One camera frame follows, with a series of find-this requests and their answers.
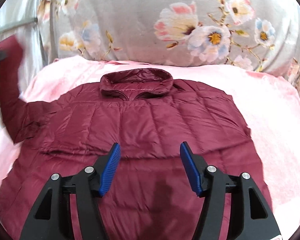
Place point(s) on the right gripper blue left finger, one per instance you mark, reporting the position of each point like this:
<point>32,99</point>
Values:
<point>50,216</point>

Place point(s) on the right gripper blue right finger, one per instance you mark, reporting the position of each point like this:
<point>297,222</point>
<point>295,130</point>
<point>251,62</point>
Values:
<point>250,216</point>

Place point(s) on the maroon quilted down jacket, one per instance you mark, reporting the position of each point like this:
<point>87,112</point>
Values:
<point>149,114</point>

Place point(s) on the silver satin curtain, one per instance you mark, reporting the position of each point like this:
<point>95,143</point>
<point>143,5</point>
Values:
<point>20,39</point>

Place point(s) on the pink blanket with white bows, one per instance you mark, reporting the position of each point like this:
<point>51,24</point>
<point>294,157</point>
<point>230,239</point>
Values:
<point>270,106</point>

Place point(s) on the grey floral quilt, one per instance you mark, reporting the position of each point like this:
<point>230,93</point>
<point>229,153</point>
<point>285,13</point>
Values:
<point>259,35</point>

